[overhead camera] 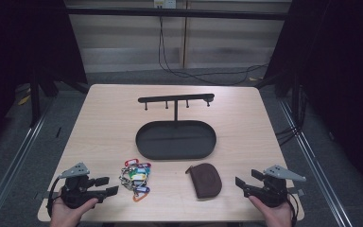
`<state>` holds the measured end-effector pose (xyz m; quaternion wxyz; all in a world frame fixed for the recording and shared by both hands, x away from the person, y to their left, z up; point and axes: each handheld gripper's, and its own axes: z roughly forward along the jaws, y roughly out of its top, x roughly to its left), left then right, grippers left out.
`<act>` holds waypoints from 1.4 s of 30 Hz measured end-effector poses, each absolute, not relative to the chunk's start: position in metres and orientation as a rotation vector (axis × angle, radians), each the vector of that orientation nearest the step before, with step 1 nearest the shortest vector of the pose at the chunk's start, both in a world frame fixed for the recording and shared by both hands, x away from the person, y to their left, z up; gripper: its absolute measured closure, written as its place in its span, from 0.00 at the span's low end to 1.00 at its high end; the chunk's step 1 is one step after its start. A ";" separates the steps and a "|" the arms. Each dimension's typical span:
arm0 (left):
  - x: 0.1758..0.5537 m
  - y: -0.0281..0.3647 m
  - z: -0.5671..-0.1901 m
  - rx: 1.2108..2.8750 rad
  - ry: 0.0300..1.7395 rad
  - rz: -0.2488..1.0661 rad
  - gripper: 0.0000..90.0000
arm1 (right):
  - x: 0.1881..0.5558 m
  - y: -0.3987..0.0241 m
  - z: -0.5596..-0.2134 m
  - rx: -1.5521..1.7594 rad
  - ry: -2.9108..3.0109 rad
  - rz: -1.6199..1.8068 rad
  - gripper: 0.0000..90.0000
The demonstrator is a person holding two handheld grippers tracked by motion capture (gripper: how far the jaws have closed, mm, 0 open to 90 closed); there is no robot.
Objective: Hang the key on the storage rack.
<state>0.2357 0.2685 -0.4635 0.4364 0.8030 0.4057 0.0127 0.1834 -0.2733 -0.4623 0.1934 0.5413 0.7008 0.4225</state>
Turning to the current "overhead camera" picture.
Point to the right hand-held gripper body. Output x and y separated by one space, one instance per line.
272 192

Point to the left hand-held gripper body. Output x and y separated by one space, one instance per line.
75 192

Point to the brown zip pouch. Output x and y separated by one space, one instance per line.
206 183

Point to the black key stand with tray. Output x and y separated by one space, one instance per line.
173 146

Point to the person's left hand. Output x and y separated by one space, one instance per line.
66 216

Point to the person's right hand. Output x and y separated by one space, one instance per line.
277 217

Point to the grey tape strip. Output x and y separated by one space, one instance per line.
297 191
44 195

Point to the small black floor piece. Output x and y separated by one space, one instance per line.
58 132

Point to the yellow floor scrap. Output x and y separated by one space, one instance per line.
24 100

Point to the black metal stand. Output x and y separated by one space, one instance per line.
35 94

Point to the dark curtain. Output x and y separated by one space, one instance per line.
19 41
343 78

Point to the black horizontal bar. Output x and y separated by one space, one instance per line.
123 12

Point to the metal floor rail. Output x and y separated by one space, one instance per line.
315 164
9 167

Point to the white wall socket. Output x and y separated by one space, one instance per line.
165 3

